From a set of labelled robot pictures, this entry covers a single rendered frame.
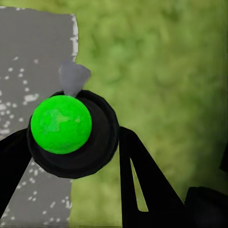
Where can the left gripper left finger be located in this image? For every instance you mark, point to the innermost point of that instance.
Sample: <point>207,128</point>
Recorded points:
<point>14,159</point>

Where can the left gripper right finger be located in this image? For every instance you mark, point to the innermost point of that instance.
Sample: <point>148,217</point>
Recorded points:
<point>165,208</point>

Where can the insectifuge atomizer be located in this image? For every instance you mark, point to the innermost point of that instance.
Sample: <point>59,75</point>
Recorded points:
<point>73,133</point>

